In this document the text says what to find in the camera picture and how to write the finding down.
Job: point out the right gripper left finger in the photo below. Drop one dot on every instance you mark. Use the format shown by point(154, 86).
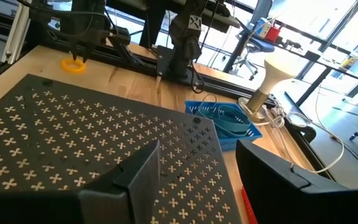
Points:
point(104, 208)

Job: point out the white cone desk lamp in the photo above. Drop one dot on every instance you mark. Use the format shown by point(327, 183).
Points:
point(275, 73)

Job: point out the dark grey side table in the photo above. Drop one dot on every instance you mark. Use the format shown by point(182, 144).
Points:
point(216, 15)

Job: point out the small blue box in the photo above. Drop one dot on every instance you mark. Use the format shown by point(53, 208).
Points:
point(263, 26)

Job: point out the red plastic basket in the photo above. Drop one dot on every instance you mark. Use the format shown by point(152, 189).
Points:
point(249, 208)

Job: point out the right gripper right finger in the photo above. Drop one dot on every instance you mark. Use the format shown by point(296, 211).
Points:
point(291, 202)

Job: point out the long black desk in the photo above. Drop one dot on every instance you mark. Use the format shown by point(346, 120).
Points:
point(322, 60)

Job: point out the black perforated metal riser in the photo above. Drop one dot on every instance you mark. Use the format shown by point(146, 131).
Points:
point(104, 99)

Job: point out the blue office chair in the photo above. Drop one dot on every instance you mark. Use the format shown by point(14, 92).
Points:
point(259, 46)

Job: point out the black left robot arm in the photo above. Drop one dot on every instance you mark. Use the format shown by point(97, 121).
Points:
point(182, 53)

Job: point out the blue plastic basket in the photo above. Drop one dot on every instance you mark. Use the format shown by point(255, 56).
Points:
point(241, 144)

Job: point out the black aluminium table frame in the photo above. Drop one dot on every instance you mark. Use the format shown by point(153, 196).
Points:
point(141, 67)

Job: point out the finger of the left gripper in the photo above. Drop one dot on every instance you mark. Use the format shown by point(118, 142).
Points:
point(74, 53)
point(84, 54)

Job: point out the small red box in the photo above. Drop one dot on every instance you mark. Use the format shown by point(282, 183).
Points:
point(273, 34)

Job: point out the silver aluminium post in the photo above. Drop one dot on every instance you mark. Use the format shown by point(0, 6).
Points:
point(15, 31)

